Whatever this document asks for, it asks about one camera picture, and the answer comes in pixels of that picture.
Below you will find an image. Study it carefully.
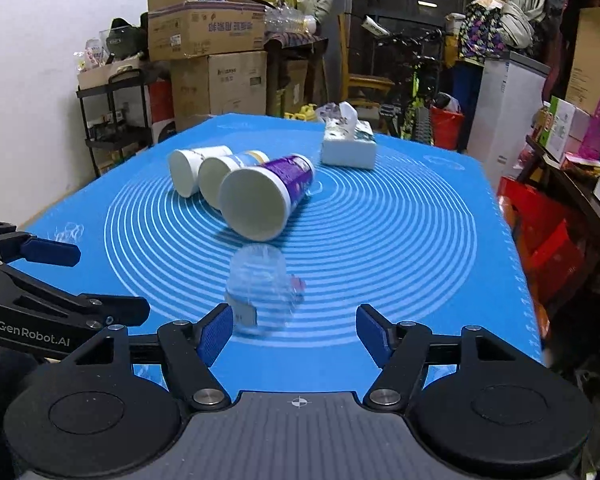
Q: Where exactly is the clear plastic cup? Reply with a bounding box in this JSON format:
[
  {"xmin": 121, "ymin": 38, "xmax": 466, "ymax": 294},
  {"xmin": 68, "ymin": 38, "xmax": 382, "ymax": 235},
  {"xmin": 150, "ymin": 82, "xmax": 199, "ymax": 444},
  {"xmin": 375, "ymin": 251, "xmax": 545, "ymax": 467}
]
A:
[{"xmin": 224, "ymin": 244, "xmax": 306, "ymax": 337}]

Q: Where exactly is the white patterned paper cup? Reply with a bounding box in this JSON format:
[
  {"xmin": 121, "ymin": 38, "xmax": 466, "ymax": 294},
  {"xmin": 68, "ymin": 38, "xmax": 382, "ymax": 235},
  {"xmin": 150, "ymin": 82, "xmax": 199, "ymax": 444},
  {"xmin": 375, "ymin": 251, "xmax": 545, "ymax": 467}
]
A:
[{"xmin": 168, "ymin": 145, "xmax": 233, "ymax": 198}]

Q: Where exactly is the blue yellow paper cup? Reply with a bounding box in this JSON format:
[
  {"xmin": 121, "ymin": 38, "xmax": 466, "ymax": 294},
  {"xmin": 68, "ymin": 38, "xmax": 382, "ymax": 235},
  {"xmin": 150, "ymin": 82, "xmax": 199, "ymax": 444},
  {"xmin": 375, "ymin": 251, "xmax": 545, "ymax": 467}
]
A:
[{"xmin": 198, "ymin": 151, "xmax": 270, "ymax": 209}]

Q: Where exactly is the purple paper cup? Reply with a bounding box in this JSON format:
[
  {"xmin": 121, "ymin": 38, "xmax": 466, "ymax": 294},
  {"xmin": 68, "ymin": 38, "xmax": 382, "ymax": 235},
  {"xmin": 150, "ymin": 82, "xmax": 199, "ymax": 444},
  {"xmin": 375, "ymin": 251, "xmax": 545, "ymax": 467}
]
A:
[{"xmin": 219, "ymin": 154, "xmax": 315, "ymax": 242}]

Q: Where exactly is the black metal shelf rack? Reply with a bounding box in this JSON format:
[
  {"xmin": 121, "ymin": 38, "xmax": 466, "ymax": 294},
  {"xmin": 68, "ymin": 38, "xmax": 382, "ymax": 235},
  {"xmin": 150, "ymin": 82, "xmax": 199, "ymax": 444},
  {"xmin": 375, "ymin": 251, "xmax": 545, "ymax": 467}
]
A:
[{"xmin": 76, "ymin": 66, "xmax": 154, "ymax": 178}]

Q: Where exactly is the red gift bag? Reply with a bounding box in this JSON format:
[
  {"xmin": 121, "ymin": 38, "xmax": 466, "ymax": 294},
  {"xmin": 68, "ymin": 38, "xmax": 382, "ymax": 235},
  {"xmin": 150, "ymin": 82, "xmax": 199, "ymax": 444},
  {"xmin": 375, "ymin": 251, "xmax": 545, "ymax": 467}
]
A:
[{"xmin": 494, "ymin": 174, "xmax": 584, "ymax": 306}]

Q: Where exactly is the large lower cardboard box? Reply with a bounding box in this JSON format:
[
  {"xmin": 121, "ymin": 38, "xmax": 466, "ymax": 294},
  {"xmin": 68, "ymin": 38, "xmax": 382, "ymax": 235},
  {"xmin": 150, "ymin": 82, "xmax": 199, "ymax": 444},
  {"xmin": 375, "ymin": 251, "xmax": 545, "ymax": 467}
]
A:
[{"xmin": 170, "ymin": 51, "xmax": 268, "ymax": 132}]

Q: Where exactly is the yellow oil jug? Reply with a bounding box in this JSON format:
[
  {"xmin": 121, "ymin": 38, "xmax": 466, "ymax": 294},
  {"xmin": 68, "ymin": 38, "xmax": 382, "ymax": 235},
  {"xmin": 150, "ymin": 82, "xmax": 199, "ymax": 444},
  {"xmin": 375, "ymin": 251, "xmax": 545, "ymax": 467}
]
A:
[{"xmin": 284, "ymin": 104, "xmax": 316, "ymax": 122}]

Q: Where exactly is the open top cardboard box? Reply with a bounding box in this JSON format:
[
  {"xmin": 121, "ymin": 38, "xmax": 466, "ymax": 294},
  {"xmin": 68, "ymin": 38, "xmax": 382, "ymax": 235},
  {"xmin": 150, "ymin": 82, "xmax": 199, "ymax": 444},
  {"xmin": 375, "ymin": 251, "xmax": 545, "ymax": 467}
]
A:
[{"xmin": 147, "ymin": 0, "xmax": 275, "ymax": 61}]

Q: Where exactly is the green white product box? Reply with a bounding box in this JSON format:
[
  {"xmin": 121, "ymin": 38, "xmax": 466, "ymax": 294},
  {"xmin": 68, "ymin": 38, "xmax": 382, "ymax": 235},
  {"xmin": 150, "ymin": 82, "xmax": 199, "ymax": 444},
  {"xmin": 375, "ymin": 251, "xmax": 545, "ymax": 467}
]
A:
[{"xmin": 539, "ymin": 96, "xmax": 577, "ymax": 162}]

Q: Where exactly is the white tissue box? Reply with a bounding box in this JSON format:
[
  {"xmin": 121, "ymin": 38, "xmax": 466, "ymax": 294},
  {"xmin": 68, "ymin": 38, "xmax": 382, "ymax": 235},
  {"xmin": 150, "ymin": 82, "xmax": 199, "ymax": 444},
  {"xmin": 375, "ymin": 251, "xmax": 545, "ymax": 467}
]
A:
[{"xmin": 317, "ymin": 102, "xmax": 377, "ymax": 170}]

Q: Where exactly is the red plastic bucket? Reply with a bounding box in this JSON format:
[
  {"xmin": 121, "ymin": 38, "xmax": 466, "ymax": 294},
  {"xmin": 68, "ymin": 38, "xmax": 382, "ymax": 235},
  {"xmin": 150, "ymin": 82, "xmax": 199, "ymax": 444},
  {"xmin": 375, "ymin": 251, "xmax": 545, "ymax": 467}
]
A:
[{"xmin": 429, "ymin": 106, "xmax": 464, "ymax": 151}]

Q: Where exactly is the black green bicycle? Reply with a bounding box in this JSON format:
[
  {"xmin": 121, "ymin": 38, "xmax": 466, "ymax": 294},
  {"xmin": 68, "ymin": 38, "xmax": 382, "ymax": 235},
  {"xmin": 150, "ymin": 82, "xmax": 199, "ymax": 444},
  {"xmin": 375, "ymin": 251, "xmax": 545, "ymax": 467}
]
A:
[{"xmin": 342, "ymin": 15, "xmax": 448, "ymax": 145}]

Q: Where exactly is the white chest freezer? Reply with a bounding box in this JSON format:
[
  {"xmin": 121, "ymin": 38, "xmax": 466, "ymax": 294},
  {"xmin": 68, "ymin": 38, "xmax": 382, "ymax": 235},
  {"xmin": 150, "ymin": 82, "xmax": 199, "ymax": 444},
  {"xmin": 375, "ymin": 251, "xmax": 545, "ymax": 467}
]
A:
[{"xmin": 467, "ymin": 52, "xmax": 550, "ymax": 188}]

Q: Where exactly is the wooden chair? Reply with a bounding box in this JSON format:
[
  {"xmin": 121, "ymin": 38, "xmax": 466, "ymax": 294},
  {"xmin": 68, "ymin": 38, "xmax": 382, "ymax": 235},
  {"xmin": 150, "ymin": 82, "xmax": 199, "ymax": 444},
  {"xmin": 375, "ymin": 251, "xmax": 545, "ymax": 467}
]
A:
[{"xmin": 337, "ymin": 13, "xmax": 393, "ymax": 107}]

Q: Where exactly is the tall brown cardboard box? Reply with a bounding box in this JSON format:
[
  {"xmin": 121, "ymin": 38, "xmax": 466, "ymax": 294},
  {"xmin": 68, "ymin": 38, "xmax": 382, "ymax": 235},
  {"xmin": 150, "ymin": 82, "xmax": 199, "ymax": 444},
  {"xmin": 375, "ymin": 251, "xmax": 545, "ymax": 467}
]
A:
[{"xmin": 566, "ymin": 6, "xmax": 600, "ymax": 115}]

